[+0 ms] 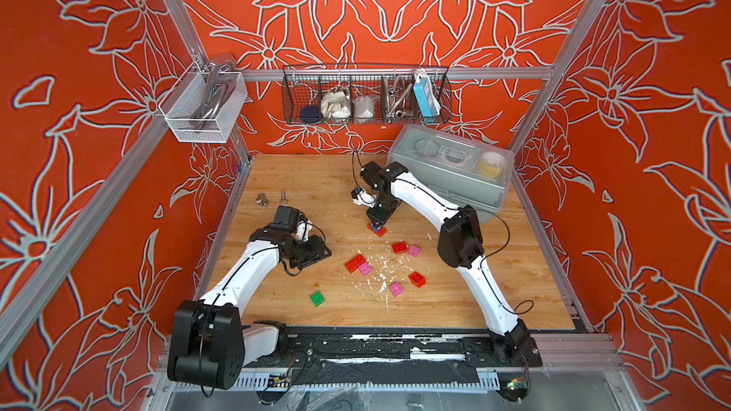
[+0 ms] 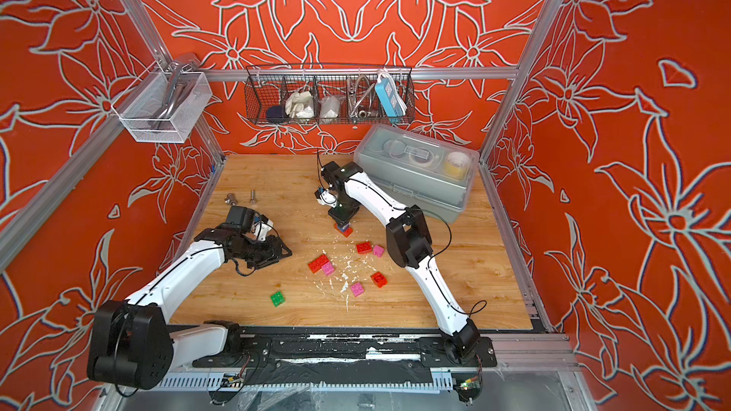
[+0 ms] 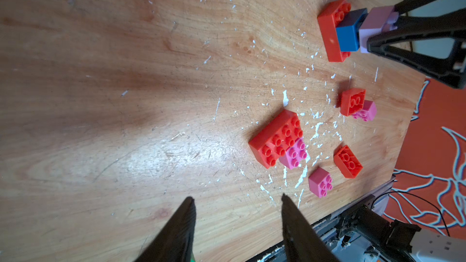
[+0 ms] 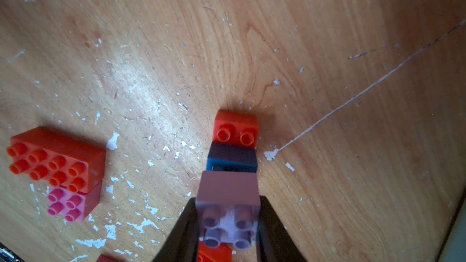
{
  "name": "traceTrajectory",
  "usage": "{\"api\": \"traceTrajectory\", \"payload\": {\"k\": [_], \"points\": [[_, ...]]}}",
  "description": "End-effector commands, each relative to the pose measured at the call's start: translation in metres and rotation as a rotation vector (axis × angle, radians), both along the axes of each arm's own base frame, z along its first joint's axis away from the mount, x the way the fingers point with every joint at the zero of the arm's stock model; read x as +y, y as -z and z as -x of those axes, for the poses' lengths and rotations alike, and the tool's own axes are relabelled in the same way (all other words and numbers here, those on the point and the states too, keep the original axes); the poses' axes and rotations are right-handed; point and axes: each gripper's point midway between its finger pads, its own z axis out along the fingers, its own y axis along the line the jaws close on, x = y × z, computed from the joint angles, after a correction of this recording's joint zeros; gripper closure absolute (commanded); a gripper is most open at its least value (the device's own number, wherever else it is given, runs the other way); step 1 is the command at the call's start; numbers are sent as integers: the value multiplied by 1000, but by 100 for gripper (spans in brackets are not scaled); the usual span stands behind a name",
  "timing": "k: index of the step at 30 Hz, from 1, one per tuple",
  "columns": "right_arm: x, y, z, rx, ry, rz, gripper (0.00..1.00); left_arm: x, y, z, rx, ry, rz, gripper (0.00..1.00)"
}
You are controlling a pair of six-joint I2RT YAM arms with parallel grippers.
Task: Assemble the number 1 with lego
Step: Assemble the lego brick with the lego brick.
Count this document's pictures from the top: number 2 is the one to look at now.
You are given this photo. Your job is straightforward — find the green lego brick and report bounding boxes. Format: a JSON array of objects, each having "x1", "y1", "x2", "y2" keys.
[{"x1": 270, "y1": 291, "x2": 286, "y2": 307}]

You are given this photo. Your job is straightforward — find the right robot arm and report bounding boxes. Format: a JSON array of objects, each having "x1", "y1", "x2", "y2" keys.
[{"x1": 316, "y1": 162, "x2": 481, "y2": 365}]

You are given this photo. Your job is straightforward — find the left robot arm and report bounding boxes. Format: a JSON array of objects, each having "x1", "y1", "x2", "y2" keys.
[{"x1": 87, "y1": 207, "x2": 292, "y2": 390}]

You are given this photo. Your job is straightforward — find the long red lego brick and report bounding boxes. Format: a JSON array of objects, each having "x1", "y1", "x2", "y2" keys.
[{"x1": 308, "y1": 254, "x2": 329, "y2": 273}]

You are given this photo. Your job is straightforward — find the pink lego brick left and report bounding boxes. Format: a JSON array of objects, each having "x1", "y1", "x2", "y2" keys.
[{"x1": 322, "y1": 262, "x2": 335, "y2": 276}]

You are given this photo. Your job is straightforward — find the pink lego brick lower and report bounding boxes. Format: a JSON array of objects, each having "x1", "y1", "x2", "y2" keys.
[{"x1": 350, "y1": 282, "x2": 365, "y2": 297}]

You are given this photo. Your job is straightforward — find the clear plastic storage box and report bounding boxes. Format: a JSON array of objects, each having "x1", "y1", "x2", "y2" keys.
[{"x1": 354, "y1": 125, "x2": 479, "y2": 223}]

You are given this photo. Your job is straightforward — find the white crumpled cloth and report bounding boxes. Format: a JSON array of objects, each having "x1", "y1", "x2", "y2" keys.
[{"x1": 285, "y1": 91, "x2": 315, "y2": 119}]

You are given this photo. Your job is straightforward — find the yellow tape roll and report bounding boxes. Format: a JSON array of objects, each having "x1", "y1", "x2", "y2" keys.
[{"x1": 443, "y1": 151, "x2": 471, "y2": 181}]

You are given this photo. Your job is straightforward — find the blue white box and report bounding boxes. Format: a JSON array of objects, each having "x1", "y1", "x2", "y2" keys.
[{"x1": 374, "y1": 70, "x2": 407, "y2": 124}]

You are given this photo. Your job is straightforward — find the dark blue round object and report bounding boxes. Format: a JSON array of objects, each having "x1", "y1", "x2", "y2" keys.
[{"x1": 266, "y1": 105, "x2": 289, "y2": 124}]

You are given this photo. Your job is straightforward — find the metal tongs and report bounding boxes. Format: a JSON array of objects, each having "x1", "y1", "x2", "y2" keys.
[{"x1": 150, "y1": 53, "x2": 200, "y2": 131}]

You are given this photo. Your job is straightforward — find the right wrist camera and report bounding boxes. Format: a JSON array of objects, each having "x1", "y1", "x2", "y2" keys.
[{"x1": 315, "y1": 188, "x2": 337, "y2": 207}]

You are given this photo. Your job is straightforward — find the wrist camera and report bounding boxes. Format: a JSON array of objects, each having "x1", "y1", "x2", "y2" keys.
[
  {"x1": 251, "y1": 215, "x2": 273, "y2": 242},
  {"x1": 315, "y1": 188, "x2": 337, "y2": 207}
]

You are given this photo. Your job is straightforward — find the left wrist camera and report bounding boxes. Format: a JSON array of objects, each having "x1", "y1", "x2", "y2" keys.
[{"x1": 251, "y1": 215, "x2": 273, "y2": 242}]

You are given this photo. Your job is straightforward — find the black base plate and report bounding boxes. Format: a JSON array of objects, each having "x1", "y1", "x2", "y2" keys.
[{"x1": 192, "y1": 327, "x2": 497, "y2": 368}]

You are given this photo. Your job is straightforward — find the black wire basket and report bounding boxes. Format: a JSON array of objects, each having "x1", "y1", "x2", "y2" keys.
[{"x1": 244, "y1": 63, "x2": 416, "y2": 126}]

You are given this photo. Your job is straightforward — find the clear plastic wall bin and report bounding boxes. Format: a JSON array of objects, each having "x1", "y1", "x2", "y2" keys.
[{"x1": 112, "y1": 53, "x2": 212, "y2": 144}]

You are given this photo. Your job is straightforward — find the aluminium frame rail right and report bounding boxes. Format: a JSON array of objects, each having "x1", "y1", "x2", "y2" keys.
[{"x1": 479, "y1": 165, "x2": 556, "y2": 333}]

